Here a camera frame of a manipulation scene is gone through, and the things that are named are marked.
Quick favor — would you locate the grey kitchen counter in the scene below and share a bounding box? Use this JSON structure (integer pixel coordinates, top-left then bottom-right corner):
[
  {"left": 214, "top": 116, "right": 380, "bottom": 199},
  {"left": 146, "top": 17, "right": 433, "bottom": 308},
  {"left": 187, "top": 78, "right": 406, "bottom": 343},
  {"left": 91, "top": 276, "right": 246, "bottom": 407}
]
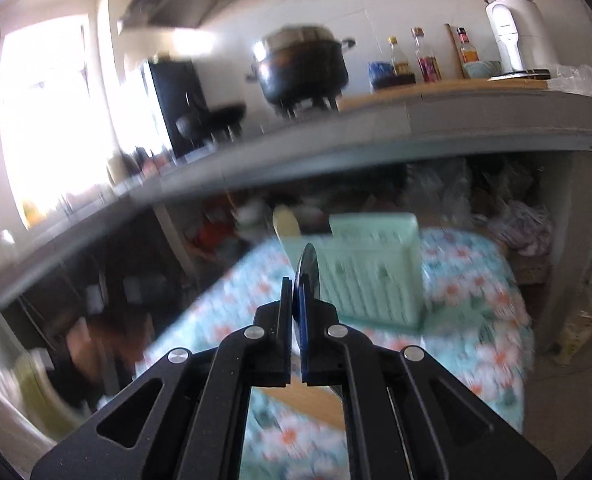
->
[{"left": 0, "top": 80, "right": 592, "bottom": 350}]

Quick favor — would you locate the floral quilted table cloth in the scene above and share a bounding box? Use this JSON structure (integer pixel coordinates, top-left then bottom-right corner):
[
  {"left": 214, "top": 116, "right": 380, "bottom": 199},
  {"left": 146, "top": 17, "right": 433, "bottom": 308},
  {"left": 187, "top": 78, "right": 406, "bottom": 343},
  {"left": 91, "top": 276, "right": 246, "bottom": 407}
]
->
[{"left": 139, "top": 229, "right": 534, "bottom": 479}]

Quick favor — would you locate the green plastic utensil holder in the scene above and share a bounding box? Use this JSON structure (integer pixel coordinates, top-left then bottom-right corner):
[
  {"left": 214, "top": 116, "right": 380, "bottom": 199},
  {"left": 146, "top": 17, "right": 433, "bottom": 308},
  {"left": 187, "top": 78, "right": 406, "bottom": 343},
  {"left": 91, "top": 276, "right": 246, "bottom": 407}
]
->
[{"left": 277, "top": 212, "right": 428, "bottom": 330}]

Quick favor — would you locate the small black wok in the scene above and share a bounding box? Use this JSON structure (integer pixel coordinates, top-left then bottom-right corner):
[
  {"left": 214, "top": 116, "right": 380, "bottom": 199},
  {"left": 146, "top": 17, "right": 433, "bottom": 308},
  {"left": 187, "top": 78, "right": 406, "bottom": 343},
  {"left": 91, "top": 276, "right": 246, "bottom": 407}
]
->
[{"left": 175, "top": 103, "right": 247, "bottom": 142}]

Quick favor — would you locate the wooden cutting board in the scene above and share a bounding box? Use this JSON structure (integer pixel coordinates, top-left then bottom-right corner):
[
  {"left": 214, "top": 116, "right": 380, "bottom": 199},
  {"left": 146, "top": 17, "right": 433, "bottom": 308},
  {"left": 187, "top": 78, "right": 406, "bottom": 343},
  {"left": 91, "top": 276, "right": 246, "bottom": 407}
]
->
[{"left": 337, "top": 79, "right": 548, "bottom": 112}]

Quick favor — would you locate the red label sauce bottle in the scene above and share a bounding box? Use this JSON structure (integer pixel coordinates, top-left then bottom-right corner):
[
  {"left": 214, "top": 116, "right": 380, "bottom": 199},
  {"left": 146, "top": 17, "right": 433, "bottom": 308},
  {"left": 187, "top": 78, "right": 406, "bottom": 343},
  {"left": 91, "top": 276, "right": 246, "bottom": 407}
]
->
[{"left": 411, "top": 27, "right": 442, "bottom": 82}]

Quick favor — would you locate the soy sauce bottle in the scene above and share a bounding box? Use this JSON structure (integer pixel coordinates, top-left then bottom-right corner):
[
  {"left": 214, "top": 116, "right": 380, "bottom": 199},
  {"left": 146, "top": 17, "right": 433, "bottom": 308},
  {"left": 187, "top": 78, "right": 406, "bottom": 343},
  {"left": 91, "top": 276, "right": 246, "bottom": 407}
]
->
[{"left": 388, "top": 36, "right": 413, "bottom": 76}]

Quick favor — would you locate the light green bowl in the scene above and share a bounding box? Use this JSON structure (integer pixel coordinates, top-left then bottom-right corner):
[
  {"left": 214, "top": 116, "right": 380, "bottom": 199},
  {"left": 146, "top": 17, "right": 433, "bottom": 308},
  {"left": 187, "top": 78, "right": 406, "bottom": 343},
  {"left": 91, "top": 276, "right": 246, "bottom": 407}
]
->
[{"left": 463, "top": 61, "right": 503, "bottom": 79}]

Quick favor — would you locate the orange liquid bottle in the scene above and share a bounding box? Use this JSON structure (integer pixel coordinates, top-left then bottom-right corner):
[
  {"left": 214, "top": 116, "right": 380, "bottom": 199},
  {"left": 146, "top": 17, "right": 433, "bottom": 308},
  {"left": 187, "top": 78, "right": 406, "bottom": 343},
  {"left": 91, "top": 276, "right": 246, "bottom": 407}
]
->
[{"left": 456, "top": 27, "right": 479, "bottom": 64}]

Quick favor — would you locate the large black cooking pot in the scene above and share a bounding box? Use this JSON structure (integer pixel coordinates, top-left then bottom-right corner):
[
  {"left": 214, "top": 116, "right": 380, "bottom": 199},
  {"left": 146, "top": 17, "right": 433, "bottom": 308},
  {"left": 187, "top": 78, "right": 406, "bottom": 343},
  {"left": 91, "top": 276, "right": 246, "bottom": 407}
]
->
[{"left": 246, "top": 25, "right": 355, "bottom": 119}]

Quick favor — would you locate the clear plastic bag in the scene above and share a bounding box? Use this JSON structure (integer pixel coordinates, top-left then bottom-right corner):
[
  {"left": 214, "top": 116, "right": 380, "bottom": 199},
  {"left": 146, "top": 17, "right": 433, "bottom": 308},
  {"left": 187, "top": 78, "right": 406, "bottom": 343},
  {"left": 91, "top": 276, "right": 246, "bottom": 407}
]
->
[{"left": 547, "top": 65, "right": 592, "bottom": 98}]

